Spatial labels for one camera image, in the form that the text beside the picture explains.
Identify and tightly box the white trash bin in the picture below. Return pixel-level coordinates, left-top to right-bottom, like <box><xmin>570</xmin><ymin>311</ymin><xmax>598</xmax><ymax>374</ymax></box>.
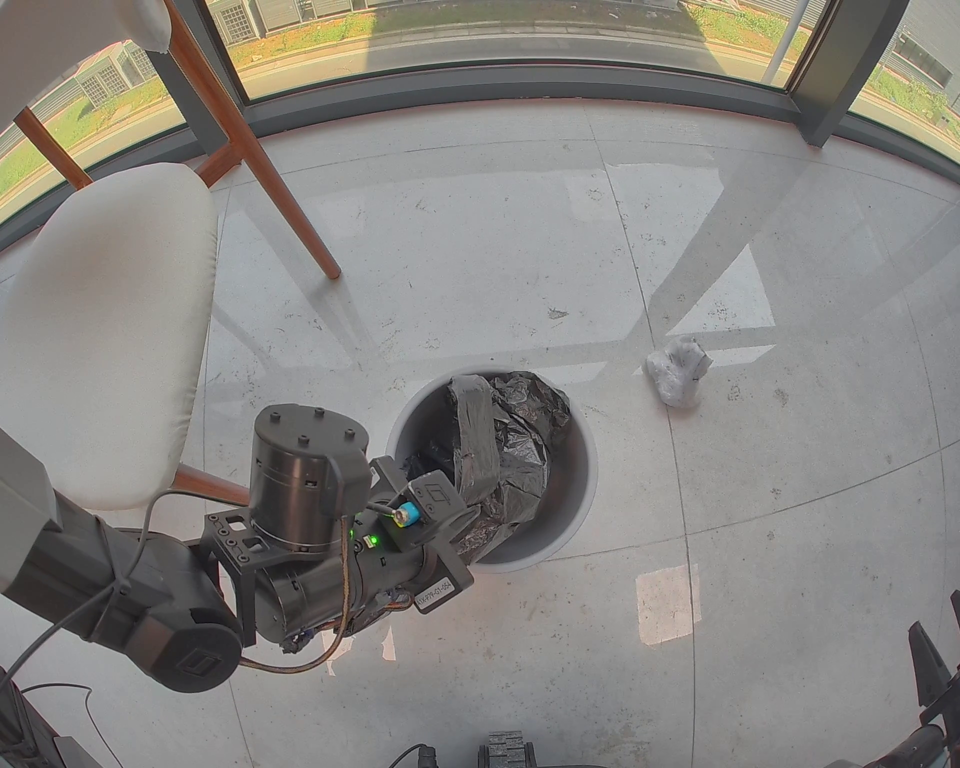
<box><xmin>386</xmin><ymin>369</ymin><xmax>599</xmax><ymax>575</ymax></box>

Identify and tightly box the black plastic bag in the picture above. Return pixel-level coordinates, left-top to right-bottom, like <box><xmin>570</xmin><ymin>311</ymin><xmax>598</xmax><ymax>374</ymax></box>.
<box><xmin>405</xmin><ymin>372</ymin><xmax>571</xmax><ymax>567</ymax></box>

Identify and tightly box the wooden chair with cream cushions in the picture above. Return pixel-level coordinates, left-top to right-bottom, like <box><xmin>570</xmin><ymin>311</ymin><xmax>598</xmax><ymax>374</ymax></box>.
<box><xmin>0</xmin><ymin>0</ymin><xmax>343</xmax><ymax>511</ymax></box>

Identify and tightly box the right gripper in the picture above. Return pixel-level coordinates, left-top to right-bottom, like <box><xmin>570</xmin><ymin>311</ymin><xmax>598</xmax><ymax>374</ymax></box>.
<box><xmin>862</xmin><ymin>590</ymin><xmax>960</xmax><ymax>768</ymax></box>

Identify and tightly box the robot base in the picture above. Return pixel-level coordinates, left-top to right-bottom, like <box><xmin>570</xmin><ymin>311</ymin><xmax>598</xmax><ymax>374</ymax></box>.
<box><xmin>386</xmin><ymin>729</ymin><xmax>601</xmax><ymax>768</ymax></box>

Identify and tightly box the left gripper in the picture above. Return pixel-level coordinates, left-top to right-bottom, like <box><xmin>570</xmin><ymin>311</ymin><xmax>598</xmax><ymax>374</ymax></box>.
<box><xmin>258</xmin><ymin>523</ymin><xmax>478</xmax><ymax>652</ymax></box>

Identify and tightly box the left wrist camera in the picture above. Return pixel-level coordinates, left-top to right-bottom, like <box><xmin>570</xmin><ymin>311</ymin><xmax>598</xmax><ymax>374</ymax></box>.
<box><xmin>371</xmin><ymin>455</ymin><xmax>465</xmax><ymax>552</ymax></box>

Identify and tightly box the crumpled white paper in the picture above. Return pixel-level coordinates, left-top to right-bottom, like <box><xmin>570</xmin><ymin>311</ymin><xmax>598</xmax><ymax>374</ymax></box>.
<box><xmin>646</xmin><ymin>336</ymin><xmax>714</xmax><ymax>408</ymax></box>

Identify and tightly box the window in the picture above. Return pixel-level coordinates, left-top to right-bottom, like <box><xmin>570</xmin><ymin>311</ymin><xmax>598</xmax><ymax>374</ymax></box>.
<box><xmin>0</xmin><ymin>0</ymin><xmax>960</xmax><ymax>252</ymax></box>

